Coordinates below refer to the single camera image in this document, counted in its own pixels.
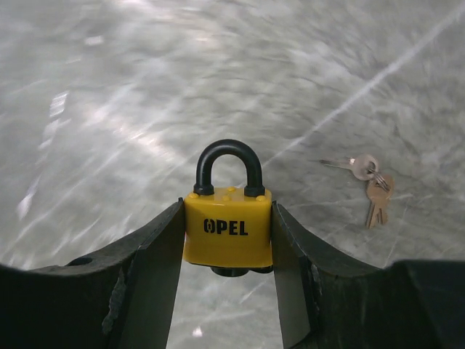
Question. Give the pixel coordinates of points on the yellow padlock black shackle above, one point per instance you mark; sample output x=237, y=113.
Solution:
x=229, y=229

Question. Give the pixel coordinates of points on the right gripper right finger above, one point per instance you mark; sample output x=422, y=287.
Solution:
x=327, y=299

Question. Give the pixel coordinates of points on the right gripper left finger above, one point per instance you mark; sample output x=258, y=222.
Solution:
x=120, y=296

